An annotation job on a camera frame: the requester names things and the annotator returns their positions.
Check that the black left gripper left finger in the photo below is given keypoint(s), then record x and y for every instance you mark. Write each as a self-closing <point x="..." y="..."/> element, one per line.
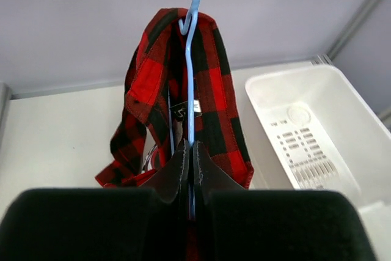
<point x="133" y="223"/>

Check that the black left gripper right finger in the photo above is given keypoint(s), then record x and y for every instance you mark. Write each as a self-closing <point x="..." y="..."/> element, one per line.
<point x="275" y="221"/>

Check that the red black plaid shirt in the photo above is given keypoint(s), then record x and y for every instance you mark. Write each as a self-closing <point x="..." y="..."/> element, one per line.
<point x="154" y="118"/>

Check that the light blue wire hanger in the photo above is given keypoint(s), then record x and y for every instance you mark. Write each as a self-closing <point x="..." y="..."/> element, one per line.
<point x="187" y="27"/>

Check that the white plastic basket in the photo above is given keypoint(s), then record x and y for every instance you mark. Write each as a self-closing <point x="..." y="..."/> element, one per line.
<point x="308" y="128"/>

